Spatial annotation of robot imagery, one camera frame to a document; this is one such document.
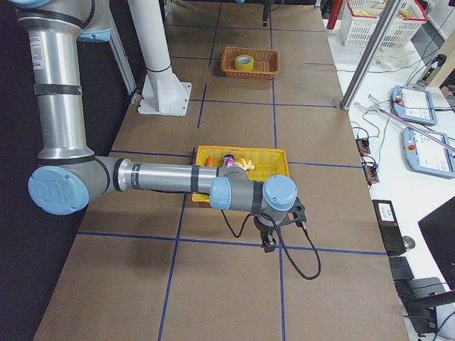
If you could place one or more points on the white plastic crate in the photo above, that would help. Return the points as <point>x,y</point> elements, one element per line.
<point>358,22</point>
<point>403,29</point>

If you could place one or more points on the yellow woven tray basket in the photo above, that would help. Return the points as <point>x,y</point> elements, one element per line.
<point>270,160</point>

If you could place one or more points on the black box device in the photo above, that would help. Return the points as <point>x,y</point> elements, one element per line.
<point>389,228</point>

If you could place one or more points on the yellow tape roll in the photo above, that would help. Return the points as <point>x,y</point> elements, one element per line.
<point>244,63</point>

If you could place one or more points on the blue teach pendant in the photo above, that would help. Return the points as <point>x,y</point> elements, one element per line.
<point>413,105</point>
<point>424,153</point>

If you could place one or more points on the black monitor corner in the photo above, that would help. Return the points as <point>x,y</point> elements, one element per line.
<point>437,229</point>

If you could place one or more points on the brown wicker basket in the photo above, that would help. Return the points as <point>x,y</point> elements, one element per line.
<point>266,63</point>

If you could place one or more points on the toy croissant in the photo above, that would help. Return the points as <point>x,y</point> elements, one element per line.
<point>245,164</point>

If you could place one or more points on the black usb hub far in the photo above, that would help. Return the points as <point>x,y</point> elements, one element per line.
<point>363,146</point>

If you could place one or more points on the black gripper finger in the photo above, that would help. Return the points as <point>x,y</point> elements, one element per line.
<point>265,13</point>

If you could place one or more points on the black usb hub near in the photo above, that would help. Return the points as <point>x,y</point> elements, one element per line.
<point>370,169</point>

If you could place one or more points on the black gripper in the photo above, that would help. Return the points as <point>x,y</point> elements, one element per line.
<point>263,227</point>

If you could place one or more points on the red cylinder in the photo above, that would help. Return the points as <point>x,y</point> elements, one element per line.
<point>336,6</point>

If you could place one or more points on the aluminium frame post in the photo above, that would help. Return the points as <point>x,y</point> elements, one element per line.
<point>375,42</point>

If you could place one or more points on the small purple drink can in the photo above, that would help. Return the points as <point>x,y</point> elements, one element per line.
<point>228,160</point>

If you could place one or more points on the blue teach pendant near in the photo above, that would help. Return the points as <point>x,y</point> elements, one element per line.
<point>424,153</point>

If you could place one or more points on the black usb hub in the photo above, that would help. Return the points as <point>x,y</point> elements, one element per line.
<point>363,146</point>
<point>370,169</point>

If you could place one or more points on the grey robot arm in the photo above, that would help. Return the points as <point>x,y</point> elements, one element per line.
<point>69,174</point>

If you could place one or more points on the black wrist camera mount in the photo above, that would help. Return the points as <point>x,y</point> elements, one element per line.
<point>298,214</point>

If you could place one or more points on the blue teach pendant far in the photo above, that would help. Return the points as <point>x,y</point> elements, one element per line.
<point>413,105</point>

